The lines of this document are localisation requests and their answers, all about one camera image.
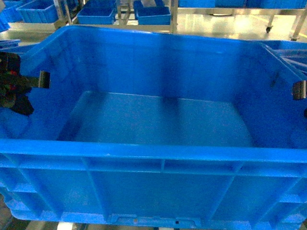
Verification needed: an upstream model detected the blue crate left neighbour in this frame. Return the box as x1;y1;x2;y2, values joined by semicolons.
0;39;35;55

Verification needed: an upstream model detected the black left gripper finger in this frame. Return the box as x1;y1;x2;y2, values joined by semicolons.
25;70;50;89

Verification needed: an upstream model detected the blue crate back centre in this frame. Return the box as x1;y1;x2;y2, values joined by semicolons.
133;0;171;25

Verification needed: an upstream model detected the blue crate right neighbour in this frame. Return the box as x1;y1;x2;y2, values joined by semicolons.
261;40;307;75

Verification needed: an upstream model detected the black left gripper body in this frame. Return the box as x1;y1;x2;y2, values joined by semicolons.
0;52;34;116

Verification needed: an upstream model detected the blue crate back left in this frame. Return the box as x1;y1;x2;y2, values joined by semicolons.
77;0;117;25

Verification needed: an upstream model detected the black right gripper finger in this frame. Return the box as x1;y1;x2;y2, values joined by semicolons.
292;80;307;101

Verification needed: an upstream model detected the blue crate behind left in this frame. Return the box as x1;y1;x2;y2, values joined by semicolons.
16;0;59;23

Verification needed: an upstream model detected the stainless steel shelf rack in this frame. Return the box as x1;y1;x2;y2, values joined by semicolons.
52;0;178;34

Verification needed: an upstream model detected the blue crate neighbour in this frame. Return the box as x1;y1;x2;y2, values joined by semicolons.
261;40;307;75
0;39;35;55

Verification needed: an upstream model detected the steel cart with wheels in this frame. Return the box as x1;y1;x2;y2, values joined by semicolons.
170;1;307;42

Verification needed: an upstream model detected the large blue plastic crate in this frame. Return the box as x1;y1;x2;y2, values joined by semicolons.
0;26;307;230

